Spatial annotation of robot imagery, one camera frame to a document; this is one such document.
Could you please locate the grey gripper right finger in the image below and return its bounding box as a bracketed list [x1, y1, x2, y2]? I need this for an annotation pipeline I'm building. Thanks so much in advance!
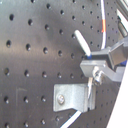
[109, 37, 128, 66]

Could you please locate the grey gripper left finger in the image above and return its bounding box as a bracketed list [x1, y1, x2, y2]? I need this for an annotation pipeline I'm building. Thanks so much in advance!
[80, 47, 124, 82]

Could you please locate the white cable with red mark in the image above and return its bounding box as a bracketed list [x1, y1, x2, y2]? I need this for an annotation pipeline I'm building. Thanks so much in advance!
[59, 0, 111, 128]

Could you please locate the black perforated board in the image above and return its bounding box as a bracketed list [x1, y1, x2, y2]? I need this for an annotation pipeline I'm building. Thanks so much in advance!
[0, 0, 119, 128]

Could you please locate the grey metal cable clip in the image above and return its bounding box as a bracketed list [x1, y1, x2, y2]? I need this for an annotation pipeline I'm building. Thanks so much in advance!
[53, 84, 96, 113]

